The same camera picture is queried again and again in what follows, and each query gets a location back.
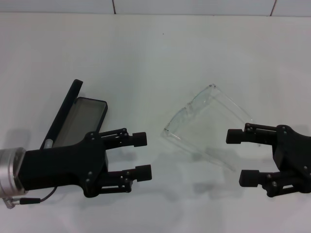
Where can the silver cylindrical connector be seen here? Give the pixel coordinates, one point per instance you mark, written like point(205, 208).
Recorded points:
point(47, 143)

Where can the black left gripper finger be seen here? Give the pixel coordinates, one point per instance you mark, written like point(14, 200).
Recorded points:
point(138, 139)
point(143, 172)

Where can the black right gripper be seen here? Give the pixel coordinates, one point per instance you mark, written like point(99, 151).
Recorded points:
point(294, 155)

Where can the black glasses case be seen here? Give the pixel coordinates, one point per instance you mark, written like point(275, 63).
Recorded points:
point(80, 121)

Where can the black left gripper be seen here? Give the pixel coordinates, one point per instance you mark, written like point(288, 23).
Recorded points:
point(60, 165)

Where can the clear plastic glasses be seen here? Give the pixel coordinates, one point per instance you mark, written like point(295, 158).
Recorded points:
point(194, 105)

